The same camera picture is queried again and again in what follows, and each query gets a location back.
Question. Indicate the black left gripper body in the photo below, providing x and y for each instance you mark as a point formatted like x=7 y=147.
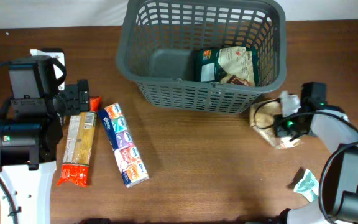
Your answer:
x=77 y=97

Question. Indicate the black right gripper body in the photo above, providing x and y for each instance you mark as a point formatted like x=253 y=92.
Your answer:
x=284 y=130

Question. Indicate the beige paper pouch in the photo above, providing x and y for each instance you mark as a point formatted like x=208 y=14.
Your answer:
x=262 y=114

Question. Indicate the green Nescafe coffee bag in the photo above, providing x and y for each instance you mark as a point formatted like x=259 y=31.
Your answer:
x=230 y=65

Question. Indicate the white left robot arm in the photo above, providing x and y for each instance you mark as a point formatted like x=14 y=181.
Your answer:
x=31 y=127

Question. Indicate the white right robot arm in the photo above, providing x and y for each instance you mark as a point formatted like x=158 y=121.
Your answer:
x=311 y=114

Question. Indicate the orange spaghetti packet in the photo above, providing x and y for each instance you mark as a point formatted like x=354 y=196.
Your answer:
x=77 y=155

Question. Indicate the teal torn wrapper piece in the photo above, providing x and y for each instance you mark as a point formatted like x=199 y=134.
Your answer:
x=308 y=186

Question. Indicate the Kleenex tissue multipack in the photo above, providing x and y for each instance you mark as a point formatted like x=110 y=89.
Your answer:
x=128 y=158

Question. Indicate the grey plastic basket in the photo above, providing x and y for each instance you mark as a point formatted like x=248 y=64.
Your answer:
x=160 y=39

